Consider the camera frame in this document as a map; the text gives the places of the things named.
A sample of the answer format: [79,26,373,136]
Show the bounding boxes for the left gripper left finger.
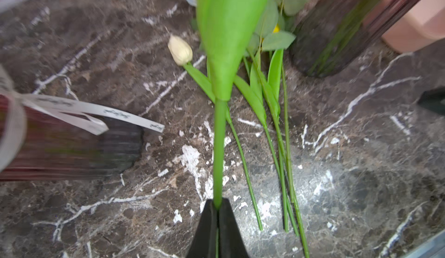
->
[186,200,218,258]

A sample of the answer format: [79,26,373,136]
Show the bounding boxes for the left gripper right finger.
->
[218,198,249,258]

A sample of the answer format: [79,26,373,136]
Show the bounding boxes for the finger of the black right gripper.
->
[417,87,445,115]

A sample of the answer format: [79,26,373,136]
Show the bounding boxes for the yellow artificial tulip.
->
[235,25,299,236]

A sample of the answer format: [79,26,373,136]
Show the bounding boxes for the white artificial tulip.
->
[197,0,268,209]
[168,35,263,231]

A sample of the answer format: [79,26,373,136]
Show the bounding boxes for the pink plastic tray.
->
[363,0,445,53]

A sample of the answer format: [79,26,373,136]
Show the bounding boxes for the right red glass vase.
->
[289,0,421,78]

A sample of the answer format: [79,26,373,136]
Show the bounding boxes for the red glass vase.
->
[289,0,421,78]
[0,63,166,182]

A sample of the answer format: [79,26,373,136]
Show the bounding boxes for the left red glass vase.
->
[0,63,166,182]

